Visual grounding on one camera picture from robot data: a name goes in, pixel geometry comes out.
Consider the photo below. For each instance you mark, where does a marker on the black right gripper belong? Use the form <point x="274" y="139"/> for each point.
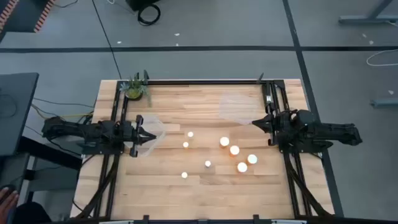
<point x="280" y="127"/>

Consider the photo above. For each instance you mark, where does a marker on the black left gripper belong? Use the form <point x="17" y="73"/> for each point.
<point x="129" y="137"/>

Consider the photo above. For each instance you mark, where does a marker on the large orange pill bottle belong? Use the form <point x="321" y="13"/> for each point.
<point x="252" y="159"/>
<point x="224" y="141"/>
<point x="234" y="150"/>
<point x="242" y="167"/>

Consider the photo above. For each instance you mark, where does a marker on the small amber pill bottle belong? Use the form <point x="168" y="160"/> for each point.
<point x="185" y="144"/>

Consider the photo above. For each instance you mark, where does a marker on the yellow-green pill bottle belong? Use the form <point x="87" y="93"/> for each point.
<point x="184" y="175"/>
<point x="190" y="134"/>

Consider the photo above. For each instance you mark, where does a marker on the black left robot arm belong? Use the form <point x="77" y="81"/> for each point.
<point x="77" y="130"/>

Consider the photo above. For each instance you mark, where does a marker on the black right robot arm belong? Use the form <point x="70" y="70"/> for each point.
<point x="326" y="130"/>

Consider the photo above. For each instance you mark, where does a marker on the clear plastic bin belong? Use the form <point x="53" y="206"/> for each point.
<point x="158" y="126"/>
<point x="236" y="107"/>

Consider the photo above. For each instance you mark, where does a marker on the black clamp with silver plate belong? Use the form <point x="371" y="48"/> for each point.
<point x="267" y="93"/>

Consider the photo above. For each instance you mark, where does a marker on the green succulent in pot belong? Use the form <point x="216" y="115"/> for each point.
<point x="134" y="92"/>

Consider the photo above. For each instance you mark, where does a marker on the black desk crossbeam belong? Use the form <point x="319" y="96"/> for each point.
<point x="62" y="158"/>

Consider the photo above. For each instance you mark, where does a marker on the grey floor foot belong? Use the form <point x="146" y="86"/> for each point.
<point x="385" y="102"/>

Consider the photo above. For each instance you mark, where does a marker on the black desk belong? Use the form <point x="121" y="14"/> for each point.
<point x="15" y="118"/>

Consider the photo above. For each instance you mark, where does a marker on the black equipment box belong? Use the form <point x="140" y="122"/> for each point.
<point x="136" y="3"/>

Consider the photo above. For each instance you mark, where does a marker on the grey table leg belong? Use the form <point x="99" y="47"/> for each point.
<point x="367" y="19"/>

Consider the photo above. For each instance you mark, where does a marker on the person's hand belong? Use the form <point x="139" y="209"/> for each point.
<point x="7" y="202"/>

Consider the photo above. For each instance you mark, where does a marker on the black mat with orange-striped edges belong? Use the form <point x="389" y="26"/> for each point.
<point x="21" y="15"/>

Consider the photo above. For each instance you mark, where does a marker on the black frame strut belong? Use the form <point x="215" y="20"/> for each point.
<point x="260" y="77"/>
<point x="145" y="75"/>

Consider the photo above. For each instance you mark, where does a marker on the black aluminium rig frame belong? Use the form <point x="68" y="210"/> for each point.
<point x="202" y="82"/>

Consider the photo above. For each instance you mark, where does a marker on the black frame clip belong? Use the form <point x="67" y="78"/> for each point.
<point x="255" y="218"/>
<point x="145" y="218"/>

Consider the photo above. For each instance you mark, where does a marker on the silver metal bracket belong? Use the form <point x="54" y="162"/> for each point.
<point x="289" y="222"/>
<point x="116" y="222"/>

